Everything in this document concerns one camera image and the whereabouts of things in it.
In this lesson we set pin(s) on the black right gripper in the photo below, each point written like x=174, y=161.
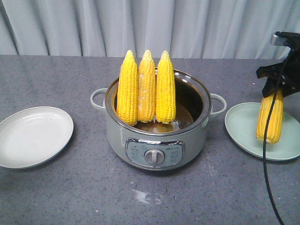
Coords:
x=284, y=76

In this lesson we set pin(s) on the pale patchy corn cob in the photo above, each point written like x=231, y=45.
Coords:
x=147, y=88

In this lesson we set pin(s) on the green plate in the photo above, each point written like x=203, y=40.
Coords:
x=240, y=123

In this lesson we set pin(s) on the grey curtain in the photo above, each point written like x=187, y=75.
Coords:
x=191, y=29

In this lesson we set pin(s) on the green electric cooking pot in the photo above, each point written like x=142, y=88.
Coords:
x=155, y=146

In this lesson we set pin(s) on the white plate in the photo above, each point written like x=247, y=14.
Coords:
x=33, y=136

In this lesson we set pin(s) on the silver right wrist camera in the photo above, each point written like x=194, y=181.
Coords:
x=277, y=40

